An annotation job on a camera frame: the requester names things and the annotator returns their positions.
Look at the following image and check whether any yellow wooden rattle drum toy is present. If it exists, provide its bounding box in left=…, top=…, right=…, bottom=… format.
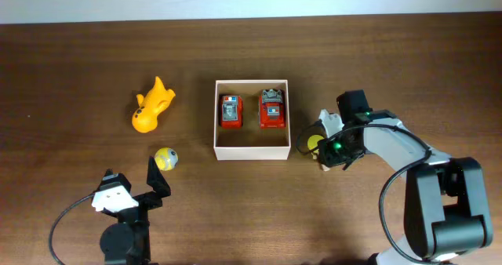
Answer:
left=307, top=134, right=330, bottom=172

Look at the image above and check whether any red toy fire truck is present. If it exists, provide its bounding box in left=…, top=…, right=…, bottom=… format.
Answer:
left=259, top=89, right=286, bottom=129

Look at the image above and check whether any red toy car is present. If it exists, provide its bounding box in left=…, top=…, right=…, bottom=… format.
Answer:
left=220, top=95, right=243, bottom=129

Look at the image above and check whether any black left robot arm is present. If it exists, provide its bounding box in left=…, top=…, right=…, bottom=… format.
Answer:
left=92, top=157, right=171, bottom=265

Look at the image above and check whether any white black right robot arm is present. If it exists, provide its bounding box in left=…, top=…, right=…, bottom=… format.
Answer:
left=312, top=90, right=493, bottom=264

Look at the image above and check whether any yellow grey toy ball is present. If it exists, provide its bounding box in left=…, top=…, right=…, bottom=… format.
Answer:
left=154, top=147, right=179, bottom=171

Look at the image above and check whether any orange toy fish figure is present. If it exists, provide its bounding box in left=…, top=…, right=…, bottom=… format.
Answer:
left=132, top=76, right=176, bottom=133

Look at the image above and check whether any white open cardboard box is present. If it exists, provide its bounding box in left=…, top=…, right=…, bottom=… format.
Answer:
left=213, top=79, right=292, bottom=161

